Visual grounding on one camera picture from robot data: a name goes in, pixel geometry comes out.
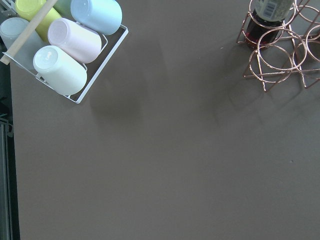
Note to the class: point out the tea bottle front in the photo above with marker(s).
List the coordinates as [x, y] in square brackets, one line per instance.
[267, 14]

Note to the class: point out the pink cup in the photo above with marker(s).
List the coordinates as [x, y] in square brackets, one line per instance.
[80, 42]

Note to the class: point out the white cup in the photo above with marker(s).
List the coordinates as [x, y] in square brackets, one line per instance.
[62, 73]

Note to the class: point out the light blue cup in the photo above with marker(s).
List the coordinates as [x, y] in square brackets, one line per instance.
[103, 16]

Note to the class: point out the mint green cup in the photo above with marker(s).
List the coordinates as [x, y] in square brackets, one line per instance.
[63, 7]

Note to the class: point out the grey blue cup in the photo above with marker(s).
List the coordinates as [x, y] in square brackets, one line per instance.
[10, 29]

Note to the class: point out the copper wire bottle rack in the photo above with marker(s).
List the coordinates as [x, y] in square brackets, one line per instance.
[280, 53]

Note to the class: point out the wooden rack handle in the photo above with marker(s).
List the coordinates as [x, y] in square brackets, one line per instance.
[24, 36]

